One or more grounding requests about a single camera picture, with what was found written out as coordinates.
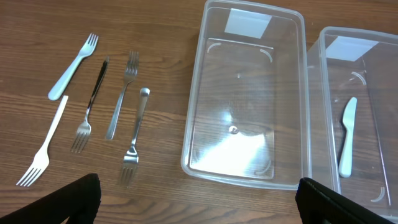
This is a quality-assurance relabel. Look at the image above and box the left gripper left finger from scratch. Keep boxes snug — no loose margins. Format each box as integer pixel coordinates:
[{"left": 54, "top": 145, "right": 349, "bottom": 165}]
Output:
[{"left": 1, "top": 173, "right": 101, "bottom": 224}]

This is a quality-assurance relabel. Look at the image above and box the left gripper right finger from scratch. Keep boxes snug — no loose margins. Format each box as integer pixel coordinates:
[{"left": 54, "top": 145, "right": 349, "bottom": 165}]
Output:
[{"left": 295, "top": 177, "right": 392, "bottom": 224}]

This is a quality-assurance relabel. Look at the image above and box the light blue plastic knife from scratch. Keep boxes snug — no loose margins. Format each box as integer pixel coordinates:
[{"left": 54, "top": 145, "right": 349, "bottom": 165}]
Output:
[{"left": 338, "top": 97, "right": 358, "bottom": 178}]

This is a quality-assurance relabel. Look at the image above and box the left clear plastic container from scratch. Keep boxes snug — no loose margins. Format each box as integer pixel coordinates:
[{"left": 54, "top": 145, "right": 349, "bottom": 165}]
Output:
[{"left": 181, "top": 1, "right": 312, "bottom": 190}]

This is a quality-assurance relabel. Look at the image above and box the clear plastic container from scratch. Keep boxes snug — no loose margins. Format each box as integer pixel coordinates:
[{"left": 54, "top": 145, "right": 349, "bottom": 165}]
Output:
[
  {"left": 181, "top": 1, "right": 312, "bottom": 190},
  {"left": 307, "top": 26, "right": 397, "bottom": 222}
]

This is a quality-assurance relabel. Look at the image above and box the right clear plastic container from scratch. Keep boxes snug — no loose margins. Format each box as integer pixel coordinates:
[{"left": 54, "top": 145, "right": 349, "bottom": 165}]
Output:
[{"left": 307, "top": 26, "right": 397, "bottom": 222}]

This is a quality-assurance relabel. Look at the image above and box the white plastic fork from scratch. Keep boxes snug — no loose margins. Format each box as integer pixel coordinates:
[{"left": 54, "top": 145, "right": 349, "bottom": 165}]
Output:
[{"left": 16, "top": 95, "right": 68, "bottom": 187}]

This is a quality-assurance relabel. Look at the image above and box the upright metal fork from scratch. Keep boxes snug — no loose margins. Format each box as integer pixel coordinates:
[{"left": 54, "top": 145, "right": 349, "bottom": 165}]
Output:
[{"left": 105, "top": 51, "right": 139, "bottom": 140}]

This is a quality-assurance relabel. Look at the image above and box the light blue plastic fork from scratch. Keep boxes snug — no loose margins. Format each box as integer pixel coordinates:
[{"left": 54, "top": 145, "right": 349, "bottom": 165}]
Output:
[{"left": 47, "top": 33, "right": 99, "bottom": 101}]

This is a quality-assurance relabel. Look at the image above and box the thick handled metal fork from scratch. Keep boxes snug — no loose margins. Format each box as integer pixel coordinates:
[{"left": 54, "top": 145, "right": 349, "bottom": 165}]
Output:
[{"left": 118, "top": 88, "right": 150, "bottom": 187}]

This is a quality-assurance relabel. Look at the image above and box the dark handled metal fork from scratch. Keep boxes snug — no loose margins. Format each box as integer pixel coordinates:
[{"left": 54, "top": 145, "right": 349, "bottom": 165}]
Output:
[{"left": 70, "top": 55, "right": 110, "bottom": 153}]

